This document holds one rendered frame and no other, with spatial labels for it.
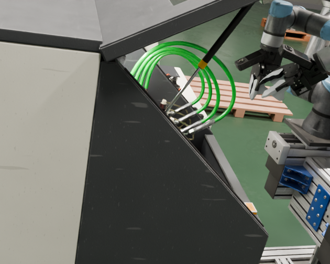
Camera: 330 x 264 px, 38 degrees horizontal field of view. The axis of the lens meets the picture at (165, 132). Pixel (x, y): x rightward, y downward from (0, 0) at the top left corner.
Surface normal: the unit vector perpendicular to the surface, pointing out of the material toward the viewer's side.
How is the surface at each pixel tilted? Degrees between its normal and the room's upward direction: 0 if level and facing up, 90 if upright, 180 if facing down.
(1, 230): 90
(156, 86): 90
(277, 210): 0
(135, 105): 90
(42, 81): 90
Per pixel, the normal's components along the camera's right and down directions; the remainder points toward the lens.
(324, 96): -0.67, 0.22
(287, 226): 0.18, -0.88
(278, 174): -0.95, -0.04
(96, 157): 0.18, 0.47
